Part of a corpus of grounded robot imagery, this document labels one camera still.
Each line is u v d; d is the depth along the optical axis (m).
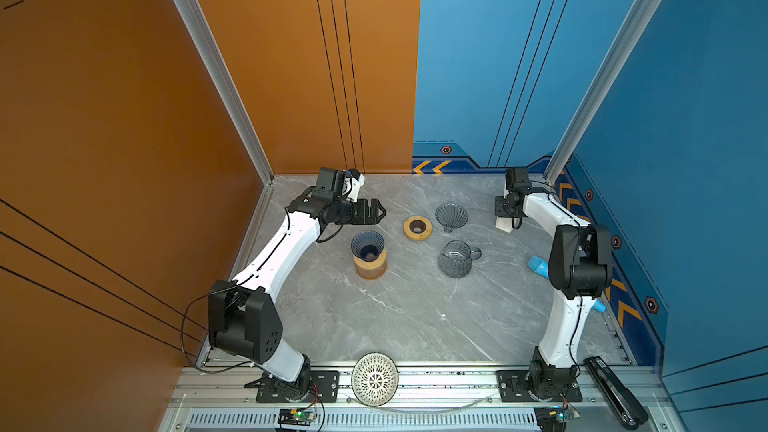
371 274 0.94
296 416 0.71
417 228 1.03
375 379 0.74
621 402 0.71
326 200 0.64
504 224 1.05
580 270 0.54
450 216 1.03
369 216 0.74
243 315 0.43
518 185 0.80
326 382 0.74
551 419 0.70
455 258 0.97
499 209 0.93
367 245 0.88
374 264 0.85
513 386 0.72
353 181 0.75
